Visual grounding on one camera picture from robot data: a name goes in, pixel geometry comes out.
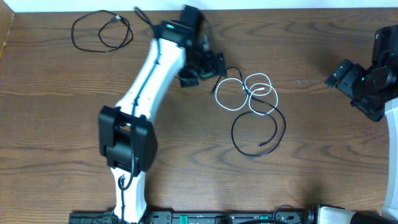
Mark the white cable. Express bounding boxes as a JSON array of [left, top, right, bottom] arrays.
[[215, 73, 279, 116]]

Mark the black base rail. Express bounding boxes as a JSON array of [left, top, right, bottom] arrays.
[[68, 210, 304, 224]]

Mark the long black cable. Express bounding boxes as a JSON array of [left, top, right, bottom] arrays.
[[209, 66, 287, 157]]

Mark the black usb cable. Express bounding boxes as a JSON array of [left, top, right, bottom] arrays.
[[71, 9, 134, 54]]

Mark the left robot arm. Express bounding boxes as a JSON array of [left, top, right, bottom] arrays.
[[98, 5, 226, 223]]

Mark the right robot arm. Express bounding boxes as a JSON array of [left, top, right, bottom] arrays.
[[313, 25, 397, 223]]

